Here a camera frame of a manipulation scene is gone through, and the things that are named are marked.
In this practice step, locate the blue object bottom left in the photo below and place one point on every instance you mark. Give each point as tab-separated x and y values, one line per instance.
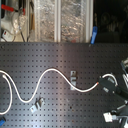
2	121

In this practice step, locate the red tool top left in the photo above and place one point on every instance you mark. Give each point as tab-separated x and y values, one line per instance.
11	9

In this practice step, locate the blue clamp handle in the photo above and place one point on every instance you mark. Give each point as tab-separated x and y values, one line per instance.
94	34

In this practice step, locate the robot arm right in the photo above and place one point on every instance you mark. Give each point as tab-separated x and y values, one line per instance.
121	113

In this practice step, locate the clear plastic bin right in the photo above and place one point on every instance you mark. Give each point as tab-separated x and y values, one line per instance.
74	20

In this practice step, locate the white connector lower right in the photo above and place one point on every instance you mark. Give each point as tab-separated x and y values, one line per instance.
108	117

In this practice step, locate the clear plastic bin left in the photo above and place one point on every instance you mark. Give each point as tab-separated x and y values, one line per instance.
44	20

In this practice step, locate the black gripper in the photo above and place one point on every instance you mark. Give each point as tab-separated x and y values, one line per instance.
107	85

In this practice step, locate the clear plastic bin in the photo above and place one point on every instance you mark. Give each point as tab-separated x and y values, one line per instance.
74	20
44	20

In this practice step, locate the metal cable clip centre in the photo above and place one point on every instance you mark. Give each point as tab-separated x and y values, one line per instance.
73	79

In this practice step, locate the metal cable clip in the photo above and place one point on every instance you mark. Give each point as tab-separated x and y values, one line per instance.
73	79
38	104

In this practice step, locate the black perforated pegboard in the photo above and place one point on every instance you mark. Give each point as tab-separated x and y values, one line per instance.
30	71

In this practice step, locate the metal cable clip lower left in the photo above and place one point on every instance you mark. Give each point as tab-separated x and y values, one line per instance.
38	104

